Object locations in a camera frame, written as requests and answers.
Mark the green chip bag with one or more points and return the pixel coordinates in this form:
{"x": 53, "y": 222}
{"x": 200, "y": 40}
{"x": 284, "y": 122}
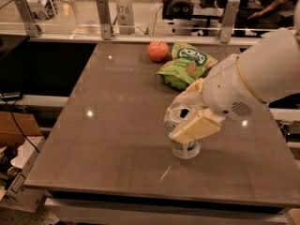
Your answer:
{"x": 187, "y": 66}

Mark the middle metal bracket post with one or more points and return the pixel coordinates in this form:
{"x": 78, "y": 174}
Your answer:
{"x": 104, "y": 19}

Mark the white 7up soda can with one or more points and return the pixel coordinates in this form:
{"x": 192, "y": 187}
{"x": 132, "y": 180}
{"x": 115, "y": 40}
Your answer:
{"x": 175, "y": 119}

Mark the left metal bracket post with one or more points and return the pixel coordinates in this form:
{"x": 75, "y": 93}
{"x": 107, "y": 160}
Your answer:
{"x": 31, "y": 28}

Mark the black vr headset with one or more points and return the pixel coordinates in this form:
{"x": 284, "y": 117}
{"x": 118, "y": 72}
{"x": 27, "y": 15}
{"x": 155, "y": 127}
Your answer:
{"x": 177, "y": 9}

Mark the grey machine behind glass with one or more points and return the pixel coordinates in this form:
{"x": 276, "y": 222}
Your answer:
{"x": 43, "y": 9}

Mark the metal bracket post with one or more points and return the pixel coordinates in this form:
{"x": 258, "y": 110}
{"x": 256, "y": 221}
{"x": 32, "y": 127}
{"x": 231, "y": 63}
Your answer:
{"x": 31, "y": 28}
{"x": 228, "y": 20}
{"x": 104, "y": 19}

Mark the brown cardboard box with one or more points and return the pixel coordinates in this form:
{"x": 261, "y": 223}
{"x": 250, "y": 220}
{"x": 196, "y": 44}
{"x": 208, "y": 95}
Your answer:
{"x": 14, "y": 126}

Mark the right metal bracket post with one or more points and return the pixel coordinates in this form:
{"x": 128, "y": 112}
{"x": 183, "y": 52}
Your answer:
{"x": 228, "y": 20}

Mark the red apple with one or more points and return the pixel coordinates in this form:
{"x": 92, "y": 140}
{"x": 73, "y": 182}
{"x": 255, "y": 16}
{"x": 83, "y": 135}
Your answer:
{"x": 158, "y": 50}

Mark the white cardboard box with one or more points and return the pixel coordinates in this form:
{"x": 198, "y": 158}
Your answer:
{"x": 17, "y": 196}

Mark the numbered white sign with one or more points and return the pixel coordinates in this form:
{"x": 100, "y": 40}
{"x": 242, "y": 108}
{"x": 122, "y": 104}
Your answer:
{"x": 125, "y": 16}

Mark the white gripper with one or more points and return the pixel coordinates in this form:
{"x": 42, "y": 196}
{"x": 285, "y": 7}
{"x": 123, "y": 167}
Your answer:
{"x": 227, "y": 89}

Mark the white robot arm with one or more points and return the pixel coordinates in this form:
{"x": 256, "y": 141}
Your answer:
{"x": 272, "y": 66}

